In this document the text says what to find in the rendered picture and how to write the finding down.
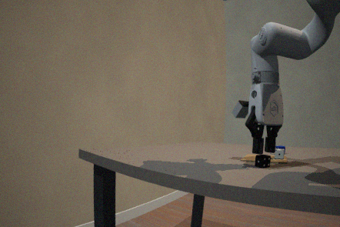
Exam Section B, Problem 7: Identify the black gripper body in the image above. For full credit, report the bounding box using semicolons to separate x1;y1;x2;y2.
248;82;284;125

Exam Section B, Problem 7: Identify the black die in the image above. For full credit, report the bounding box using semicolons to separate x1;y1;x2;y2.
255;155;271;168

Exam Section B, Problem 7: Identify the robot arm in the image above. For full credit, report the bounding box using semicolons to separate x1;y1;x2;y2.
232;0;340;119

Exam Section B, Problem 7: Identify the white die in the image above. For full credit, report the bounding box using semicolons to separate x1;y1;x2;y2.
275;149;285;159

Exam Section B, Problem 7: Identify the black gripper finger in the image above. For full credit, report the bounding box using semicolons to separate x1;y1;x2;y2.
245;106;265;155
265;125;282;153

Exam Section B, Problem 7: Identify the tan mat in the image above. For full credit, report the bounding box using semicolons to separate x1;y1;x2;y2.
241;154;288;164

